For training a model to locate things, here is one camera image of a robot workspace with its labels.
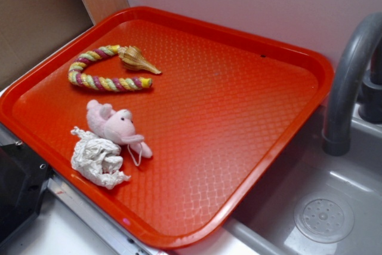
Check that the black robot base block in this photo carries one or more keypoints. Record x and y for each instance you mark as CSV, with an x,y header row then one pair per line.
x,y
24,179

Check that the pink plush bunny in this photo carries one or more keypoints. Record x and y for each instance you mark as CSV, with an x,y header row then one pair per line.
x,y
118,127

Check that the red plastic tray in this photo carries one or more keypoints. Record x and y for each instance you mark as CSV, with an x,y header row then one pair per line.
x,y
224,106

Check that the tan conch seashell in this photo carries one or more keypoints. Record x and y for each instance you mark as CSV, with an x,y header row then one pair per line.
x,y
133,59

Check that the crumpled white cloth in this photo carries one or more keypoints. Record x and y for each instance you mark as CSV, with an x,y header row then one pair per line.
x,y
98,160

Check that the grey curved faucet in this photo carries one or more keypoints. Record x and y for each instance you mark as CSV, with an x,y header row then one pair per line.
x,y
346,88

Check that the grey plastic sink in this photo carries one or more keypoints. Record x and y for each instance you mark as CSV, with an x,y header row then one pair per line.
x,y
264,220

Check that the sink drain strainer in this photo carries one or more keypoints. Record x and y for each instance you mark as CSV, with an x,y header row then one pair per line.
x,y
324,217

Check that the brown cardboard panel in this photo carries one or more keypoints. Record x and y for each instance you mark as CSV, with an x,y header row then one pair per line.
x,y
31,30

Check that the multicolour braided rope toy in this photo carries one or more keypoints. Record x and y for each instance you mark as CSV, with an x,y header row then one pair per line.
x,y
77,77

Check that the dark faucet handle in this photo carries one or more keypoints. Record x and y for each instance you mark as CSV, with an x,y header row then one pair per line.
x,y
370,108

